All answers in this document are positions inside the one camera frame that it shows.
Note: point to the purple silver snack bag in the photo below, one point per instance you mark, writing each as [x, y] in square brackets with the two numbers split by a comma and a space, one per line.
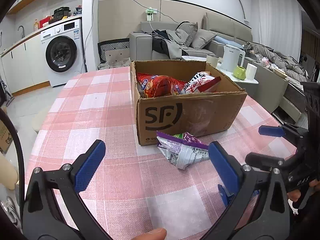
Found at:
[182, 150]

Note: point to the red snack bag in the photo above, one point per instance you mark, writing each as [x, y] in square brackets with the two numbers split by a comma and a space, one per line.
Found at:
[153, 86]

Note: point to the kitchen faucet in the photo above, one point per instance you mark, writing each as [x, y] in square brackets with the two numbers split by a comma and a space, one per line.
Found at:
[21, 29]

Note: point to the black basket on washer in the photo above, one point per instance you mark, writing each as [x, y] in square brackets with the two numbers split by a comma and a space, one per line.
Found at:
[60, 13]

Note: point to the white washing machine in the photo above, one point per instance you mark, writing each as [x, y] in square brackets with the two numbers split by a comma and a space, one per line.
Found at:
[63, 51]

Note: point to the green small pot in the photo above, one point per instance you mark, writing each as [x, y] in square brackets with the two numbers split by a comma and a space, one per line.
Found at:
[239, 72]

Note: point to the cardboard box on floor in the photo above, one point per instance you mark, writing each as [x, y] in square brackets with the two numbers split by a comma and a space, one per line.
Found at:
[5, 138]

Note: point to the black patterned chair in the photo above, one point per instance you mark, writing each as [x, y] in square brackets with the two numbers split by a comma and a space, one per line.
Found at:
[114, 50]

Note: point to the white purple snack bag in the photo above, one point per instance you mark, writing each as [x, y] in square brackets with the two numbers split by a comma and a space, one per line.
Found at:
[201, 82]

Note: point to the wall power socket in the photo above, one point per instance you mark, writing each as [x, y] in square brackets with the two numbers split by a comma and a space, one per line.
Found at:
[150, 12]

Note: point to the SF cardboard box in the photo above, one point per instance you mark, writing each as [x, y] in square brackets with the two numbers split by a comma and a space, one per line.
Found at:
[198, 114]

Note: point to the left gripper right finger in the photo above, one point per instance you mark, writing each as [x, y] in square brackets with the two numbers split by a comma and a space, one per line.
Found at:
[258, 208]

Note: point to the white electric kettle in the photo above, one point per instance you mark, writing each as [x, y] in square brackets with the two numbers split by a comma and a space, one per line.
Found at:
[232, 58]

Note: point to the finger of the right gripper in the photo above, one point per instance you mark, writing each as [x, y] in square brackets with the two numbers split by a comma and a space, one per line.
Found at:
[272, 131]
[264, 162]

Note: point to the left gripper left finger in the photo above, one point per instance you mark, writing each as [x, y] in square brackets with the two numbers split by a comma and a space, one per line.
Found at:
[53, 208]

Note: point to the white kitchen cabinet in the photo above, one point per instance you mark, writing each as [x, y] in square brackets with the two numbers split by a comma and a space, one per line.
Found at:
[25, 65]

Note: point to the beige cup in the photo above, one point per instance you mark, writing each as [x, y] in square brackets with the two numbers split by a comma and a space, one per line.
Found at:
[212, 60]

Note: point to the grey cushion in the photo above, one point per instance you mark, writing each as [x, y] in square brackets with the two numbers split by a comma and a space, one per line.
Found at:
[202, 38]

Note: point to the grey blanket pile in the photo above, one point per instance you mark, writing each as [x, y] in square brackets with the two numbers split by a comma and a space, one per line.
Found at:
[271, 59]

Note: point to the grey sofa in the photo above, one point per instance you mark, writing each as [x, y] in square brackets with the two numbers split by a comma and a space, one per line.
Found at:
[181, 35]

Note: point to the pink plaid tablecloth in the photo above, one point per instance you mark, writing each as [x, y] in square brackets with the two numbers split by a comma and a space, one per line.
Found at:
[135, 189]

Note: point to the blue snack packet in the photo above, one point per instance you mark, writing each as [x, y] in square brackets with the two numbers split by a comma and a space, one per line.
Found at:
[227, 193]

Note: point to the dark clothes pile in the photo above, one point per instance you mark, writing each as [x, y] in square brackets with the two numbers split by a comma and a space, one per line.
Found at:
[159, 41]

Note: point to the left hand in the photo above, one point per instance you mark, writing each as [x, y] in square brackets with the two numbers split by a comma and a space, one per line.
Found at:
[155, 234]

